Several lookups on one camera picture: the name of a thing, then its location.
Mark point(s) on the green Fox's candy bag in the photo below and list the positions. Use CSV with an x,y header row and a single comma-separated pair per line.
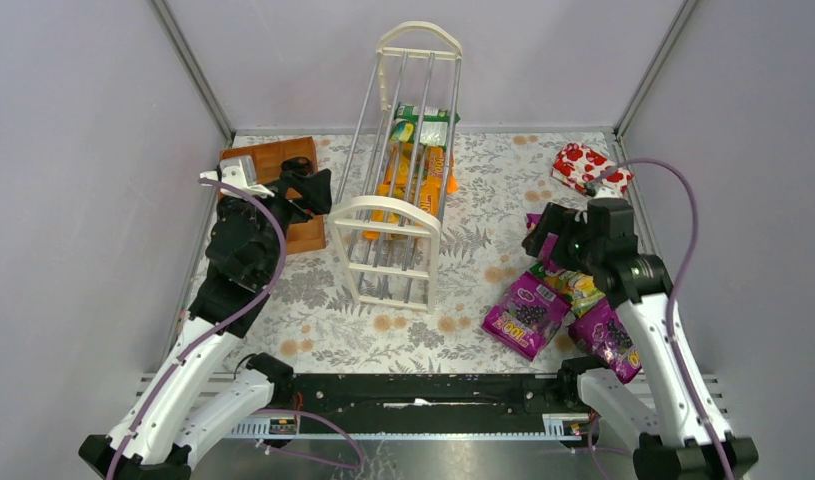
x,y
432,123

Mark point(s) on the yellow green candy bag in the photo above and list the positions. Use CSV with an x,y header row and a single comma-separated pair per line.
x,y
576,288

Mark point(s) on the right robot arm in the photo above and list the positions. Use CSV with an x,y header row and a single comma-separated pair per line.
x,y
684,435

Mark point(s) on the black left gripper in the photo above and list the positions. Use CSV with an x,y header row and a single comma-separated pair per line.
x,y
291,201

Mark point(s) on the brown wooden compartment tray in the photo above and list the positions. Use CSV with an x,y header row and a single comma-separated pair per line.
x,y
268,158

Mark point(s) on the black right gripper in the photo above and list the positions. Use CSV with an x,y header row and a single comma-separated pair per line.
x,y
548,227

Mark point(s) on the orange candy bag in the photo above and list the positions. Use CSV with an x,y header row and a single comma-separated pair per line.
x,y
424,196
430,162

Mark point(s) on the purple grape candy bag front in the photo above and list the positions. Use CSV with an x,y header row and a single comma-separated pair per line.
x,y
527,317

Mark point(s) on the cream and metal shelf rack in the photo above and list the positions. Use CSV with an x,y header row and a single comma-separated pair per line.
x,y
418,63

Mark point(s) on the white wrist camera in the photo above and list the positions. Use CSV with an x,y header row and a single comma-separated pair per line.
x,y
238,172
597,190

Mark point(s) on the red white heart bag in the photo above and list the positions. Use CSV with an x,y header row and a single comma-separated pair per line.
x,y
576,165

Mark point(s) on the floral table mat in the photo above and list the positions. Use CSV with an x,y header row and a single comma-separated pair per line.
x,y
312,323

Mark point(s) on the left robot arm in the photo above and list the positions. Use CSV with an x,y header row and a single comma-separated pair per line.
x,y
167,432

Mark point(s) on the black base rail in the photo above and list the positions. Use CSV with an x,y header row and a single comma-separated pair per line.
x,y
441,405

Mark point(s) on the purple grape candy bag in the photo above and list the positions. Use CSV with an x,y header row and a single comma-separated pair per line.
x,y
539,241
527,317
599,332

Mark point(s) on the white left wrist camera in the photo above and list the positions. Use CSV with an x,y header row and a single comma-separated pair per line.
x,y
238,172

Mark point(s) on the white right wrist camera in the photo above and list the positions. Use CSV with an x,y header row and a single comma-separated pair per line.
x,y
597,190

